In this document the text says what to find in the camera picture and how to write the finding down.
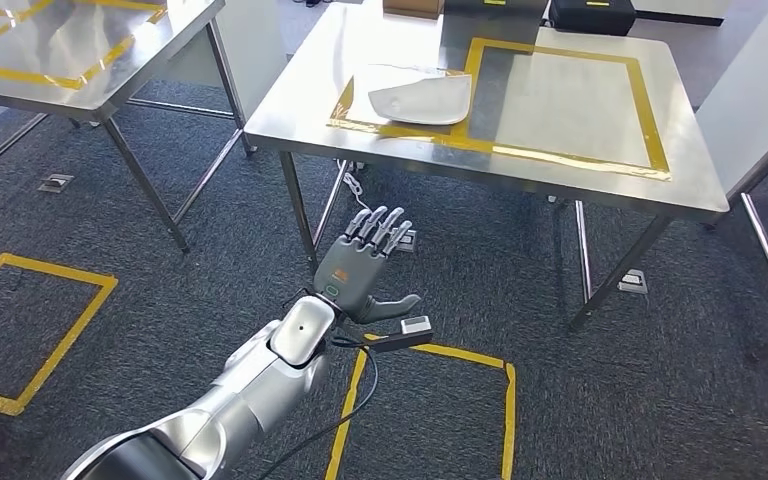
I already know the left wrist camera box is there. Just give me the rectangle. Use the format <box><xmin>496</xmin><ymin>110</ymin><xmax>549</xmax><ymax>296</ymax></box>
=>
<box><xmin>373</xmin><ymin>315</ymin><xmax>435</xmax><ymax>354</ymax></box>

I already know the brown cardboard box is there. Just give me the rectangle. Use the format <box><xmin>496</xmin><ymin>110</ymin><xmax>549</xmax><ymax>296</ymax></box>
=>
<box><xmin>382</xmin><ymin>0</ymin><xmax>446</xmax><ymax>20</ymax></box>

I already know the black carry case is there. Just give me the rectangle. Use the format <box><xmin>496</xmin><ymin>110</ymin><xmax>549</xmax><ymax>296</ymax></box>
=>
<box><xmin>548</xmin><ymin>0</ymin><xmax>638</xmax><ymax>37</ymax></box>

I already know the white curved plastic car part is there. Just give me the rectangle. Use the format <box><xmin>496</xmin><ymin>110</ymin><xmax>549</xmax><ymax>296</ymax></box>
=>
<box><xmin>367</xmin><ymin>72</ymin><xmax>473</xmax><ymax>127</ymax></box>

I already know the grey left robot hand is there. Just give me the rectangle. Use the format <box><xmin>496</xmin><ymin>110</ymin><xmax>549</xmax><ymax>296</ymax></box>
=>
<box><xmin>312</xmin><ymin>206</ymin><xmax>423</xmax><ymax>326</ymax></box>

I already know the white counter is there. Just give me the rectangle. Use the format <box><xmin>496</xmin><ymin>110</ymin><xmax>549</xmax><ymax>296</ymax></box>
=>
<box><xmin>152</xmin><ymin>0</ymin><xmax>289</xmax><ymax>122</ymax></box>

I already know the white floor cable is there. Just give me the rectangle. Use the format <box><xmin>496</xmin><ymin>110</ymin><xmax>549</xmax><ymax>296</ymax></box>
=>
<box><xmin>338</xmin><ymin>158</ymin><xmax>373</xmax><ymax>213</ymax></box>

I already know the large yellow tape rectangle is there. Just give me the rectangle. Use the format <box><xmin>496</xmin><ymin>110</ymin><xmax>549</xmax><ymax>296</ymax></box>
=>
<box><xmin>453</xmin><ymin>37</ymin><xmax>672</xmax><ymax>182</ymax></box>

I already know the yellow floor tape square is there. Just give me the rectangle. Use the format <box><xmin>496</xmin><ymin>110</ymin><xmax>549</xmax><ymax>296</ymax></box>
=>
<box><xmin>0</xmin><ymin>252</ymin><xmax>119</xmax><ymax>417</ymax></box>
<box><xmin>324</xmin><ymin>333</ymin><xmax>518</xmax><ymax>480</ymax></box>

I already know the white panel table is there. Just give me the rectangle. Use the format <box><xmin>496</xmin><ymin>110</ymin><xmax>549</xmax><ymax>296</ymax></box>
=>
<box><xmin>695</xmin><ymin>3</ymin><xmax>768</xmax><ymax>200</ymax></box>

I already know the stainless steel workbench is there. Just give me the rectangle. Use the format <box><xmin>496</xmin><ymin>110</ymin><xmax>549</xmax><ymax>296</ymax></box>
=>
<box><xmin>244</xmin><ymin>0</ymin><xmax>731</xmax><ymax>333</ymax></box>

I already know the yellow table tape strip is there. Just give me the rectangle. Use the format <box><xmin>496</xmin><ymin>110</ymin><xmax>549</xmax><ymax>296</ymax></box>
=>
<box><xmin>0</xmin><ymin>0</ymin><xmax>169</xmax><ymax>91</ymax></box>

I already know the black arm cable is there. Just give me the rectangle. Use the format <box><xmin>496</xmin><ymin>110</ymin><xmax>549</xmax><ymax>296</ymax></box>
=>
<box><xmin>271</xmin><ymin>336</ymin><xmax>381</xmax><ymax>480</ymax></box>

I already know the small yellow tape rectangle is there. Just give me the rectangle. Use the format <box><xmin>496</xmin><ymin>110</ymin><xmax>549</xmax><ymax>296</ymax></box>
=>
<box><xmin>327</xmin><ymin>64</ymin><xmax>475</xmax><ymax>144</ymax></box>

